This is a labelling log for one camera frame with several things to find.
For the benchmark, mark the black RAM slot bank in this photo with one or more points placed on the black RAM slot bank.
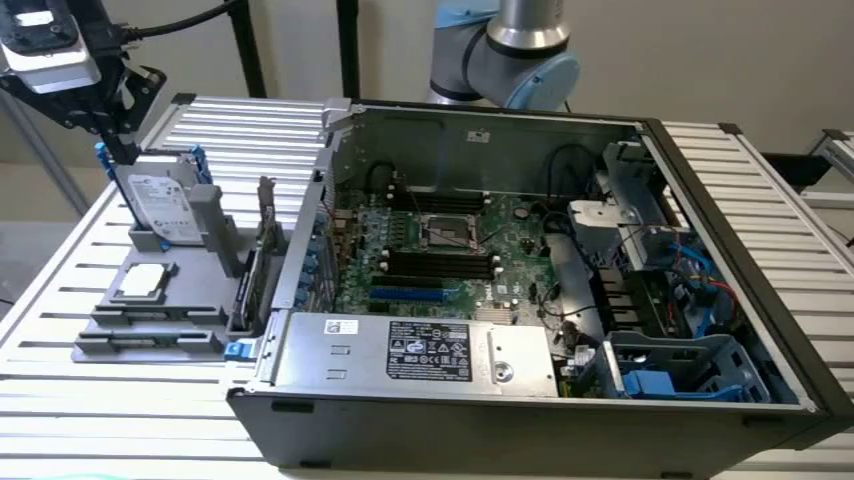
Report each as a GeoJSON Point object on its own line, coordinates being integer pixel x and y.
{"type": "Point", "coordinates": [437, 200]}
{"type": "Point", "coordinates": [444, 264]}

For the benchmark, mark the black stand post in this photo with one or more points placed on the black stand post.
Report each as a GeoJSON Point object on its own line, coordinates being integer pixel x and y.
{"type": "Point", "coordinates": [249, 50]}
{"type": "Point", "coordinates": [349, 50]}

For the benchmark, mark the green RAM stick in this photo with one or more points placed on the green RAM stick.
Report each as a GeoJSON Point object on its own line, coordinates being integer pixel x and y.
{"type": "Point", "coordinates": [161, 315]}
{"type": "Point", "coordinates": [144, 342]}

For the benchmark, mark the silver hard disk blue rails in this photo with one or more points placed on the silver hard disk blue rails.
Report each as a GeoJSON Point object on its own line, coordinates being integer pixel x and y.
{"type": "Point", "coordinates": [164, 205]}

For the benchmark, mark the blue expansion slot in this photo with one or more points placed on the blue expansion slot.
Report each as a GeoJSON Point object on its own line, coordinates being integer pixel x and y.
{"type": "Point", "coordinates": [409, 295]}

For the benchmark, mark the metal CPU socket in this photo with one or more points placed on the metal CPU socket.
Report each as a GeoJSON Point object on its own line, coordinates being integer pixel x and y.
{"type": "Point", "coordinates": [449, 232]}

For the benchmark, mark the black open PC case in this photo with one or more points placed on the black open PC case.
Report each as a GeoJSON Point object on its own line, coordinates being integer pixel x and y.
{"type": "Point", "coordinates": [508, 430]}

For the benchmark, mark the silver CPU chip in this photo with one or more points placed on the silver CPU chip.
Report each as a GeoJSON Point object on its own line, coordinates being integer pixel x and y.
{"type": "Point", "coordinates": [144, 279]}

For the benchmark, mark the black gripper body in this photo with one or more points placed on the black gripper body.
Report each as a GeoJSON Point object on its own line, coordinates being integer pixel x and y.
{"type": "Point", "coordinates": [104, 60]}

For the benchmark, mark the silver chipset heat sink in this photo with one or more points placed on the silver chipset heat sink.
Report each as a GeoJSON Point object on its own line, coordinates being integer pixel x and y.
{"type": "Point", "coordinates": [499, 315]}

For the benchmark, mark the grey metal drive cage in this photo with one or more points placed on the grey metal drive cage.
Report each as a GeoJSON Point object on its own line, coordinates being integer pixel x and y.
{"type": "Point", "coordinates": [621, 210]}

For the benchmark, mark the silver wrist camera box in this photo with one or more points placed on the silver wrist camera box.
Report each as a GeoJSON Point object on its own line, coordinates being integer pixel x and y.
{"type": "Point", "coordinates": [47, 60]}

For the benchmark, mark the silver power supply unit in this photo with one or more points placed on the silver power supply unit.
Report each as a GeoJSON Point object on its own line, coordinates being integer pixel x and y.
{"type": "Point", "coordinates": [361, 360]}

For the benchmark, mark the green motherboard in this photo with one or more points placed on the green motherboard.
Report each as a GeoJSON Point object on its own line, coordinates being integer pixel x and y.
{"type": "Point", "coordinates": [515, 280]}

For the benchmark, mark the blue case latch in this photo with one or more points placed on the blue case latch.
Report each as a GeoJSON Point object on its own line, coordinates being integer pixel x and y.
{"type": "Point", "coordinates": [241, 350]}

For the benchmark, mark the grey disk bay blue clips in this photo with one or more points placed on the grey disk bay blue clips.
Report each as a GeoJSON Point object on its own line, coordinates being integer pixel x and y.
{"type": "Point", "coordinates": [695, 365]}

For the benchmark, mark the black expansion slot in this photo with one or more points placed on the black expansion slot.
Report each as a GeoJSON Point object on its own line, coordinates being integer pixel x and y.
{"type": "Point", "coordinates": [408, 281]}

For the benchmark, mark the grey parts rack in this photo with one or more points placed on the grey parts rack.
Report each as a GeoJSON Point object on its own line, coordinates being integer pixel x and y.
{"type": "Point", "coordinates": [194, 300]}

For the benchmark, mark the green graphics card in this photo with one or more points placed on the green graphics card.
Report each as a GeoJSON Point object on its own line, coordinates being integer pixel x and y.
{"type": "Point", "coordinates": [264, 250]}

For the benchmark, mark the slatted metal side table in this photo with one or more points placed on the slatted metal side table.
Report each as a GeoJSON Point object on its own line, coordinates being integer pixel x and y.
{"type": "Point", "coordinates": [831, 165]}

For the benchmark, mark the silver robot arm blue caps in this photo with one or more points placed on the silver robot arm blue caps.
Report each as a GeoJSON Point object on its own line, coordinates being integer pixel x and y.
{"type": "Point", "coordinates": [515, 55]}

